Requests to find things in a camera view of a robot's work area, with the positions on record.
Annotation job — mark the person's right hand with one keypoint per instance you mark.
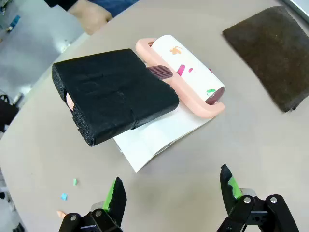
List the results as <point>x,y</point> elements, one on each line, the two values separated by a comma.
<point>91,17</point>

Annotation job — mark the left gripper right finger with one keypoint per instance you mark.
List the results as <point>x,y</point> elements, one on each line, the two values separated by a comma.
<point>228,191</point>

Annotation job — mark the orange paper scrap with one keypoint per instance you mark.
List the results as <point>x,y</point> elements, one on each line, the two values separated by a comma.
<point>60,214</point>

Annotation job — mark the white folded stand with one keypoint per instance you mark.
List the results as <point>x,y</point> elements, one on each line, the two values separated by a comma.
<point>149,137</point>

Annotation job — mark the black handbag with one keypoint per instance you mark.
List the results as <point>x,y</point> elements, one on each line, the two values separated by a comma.
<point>7,112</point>

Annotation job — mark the green paper scrap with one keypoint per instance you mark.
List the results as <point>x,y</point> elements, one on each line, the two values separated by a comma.
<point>75,181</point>

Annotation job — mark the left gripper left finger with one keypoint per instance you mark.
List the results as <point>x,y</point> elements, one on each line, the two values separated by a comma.
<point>116,200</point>

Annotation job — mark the blue paper scrap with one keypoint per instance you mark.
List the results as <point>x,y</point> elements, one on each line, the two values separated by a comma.
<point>64,197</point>

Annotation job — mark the person's right forearm black sleeve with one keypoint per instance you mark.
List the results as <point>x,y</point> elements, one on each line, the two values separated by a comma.
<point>60,3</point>

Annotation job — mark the dark brown cloth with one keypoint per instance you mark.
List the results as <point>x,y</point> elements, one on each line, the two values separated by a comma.
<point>272,53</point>

